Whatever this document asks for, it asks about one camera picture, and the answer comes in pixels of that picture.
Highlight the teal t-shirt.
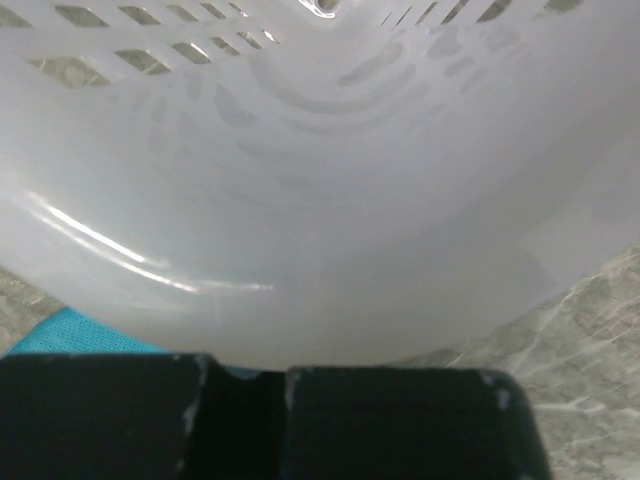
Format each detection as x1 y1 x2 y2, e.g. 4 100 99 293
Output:
1 308 260 383

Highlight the white perforated plastic basket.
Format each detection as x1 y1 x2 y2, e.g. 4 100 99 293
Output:
1 1 639 370

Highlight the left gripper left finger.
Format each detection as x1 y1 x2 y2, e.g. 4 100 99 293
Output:
1 354 285 479

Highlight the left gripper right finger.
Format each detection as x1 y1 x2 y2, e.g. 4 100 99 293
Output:
283 367 552 479

